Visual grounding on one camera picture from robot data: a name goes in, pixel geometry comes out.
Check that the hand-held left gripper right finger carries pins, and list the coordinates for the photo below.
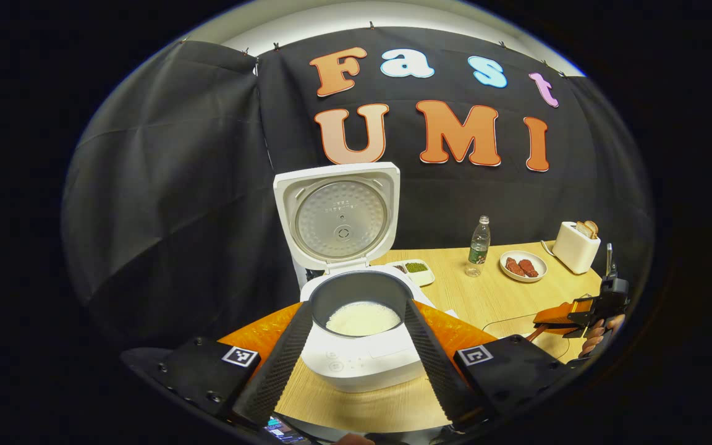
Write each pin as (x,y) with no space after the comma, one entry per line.
(436,364)

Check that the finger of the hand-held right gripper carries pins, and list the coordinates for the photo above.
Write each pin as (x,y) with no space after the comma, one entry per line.
(560,318)

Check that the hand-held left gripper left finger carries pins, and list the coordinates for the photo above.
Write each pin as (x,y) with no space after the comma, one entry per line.
(275,371)

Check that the white rice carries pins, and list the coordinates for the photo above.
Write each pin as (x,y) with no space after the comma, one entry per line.
(362,318)

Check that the white rice cooker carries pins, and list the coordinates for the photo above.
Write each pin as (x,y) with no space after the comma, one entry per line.
(343,222)

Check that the white round plate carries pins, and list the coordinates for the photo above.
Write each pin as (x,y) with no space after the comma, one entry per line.
(523,278)

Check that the white toaster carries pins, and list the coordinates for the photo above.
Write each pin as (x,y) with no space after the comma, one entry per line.
(572,253)

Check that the red meat piece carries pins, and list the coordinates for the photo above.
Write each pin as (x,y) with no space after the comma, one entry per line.
(514,267)
(529,268)

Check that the toast bread slice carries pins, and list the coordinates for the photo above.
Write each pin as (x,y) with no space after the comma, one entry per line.
(583,230)
(592,227)

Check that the white divided grain dish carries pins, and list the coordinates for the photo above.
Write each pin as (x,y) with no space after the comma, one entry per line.
(418,269)

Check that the clear plastic water bottle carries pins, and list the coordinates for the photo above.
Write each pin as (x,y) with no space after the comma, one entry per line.
(478,247)

